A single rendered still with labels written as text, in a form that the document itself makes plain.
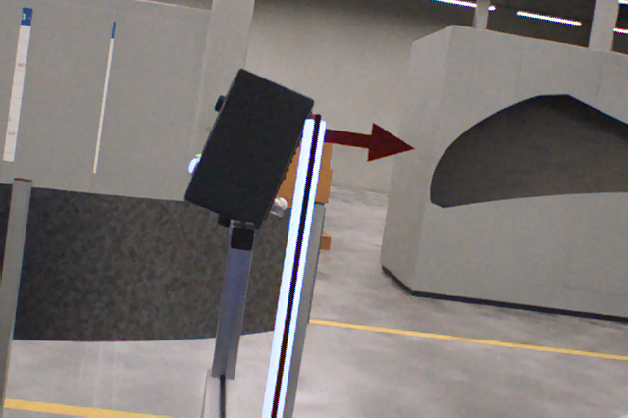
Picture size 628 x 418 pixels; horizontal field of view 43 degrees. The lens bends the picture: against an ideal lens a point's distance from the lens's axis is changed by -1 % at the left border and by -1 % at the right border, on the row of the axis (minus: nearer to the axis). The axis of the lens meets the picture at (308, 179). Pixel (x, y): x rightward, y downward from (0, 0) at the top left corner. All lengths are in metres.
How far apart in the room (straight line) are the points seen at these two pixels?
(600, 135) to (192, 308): 1.97
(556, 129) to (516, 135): 0.03
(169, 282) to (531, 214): 4.94
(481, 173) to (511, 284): 6.38
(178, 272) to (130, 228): 0.20
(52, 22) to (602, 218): 4.76
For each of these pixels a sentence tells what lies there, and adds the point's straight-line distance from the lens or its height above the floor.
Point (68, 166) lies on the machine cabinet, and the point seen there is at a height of 0.67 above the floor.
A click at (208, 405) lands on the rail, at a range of 0.95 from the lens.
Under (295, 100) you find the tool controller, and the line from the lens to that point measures 1.06.
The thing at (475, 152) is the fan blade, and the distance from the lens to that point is 0.52.
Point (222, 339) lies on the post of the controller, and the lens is 1.03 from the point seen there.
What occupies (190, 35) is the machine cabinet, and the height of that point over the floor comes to 1.83.
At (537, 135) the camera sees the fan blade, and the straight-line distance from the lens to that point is 0.48.
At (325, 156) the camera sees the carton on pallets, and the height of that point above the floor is 1.00.
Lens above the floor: 1.18
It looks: 3 degrees down
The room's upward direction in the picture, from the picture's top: 8 degrees clockwise
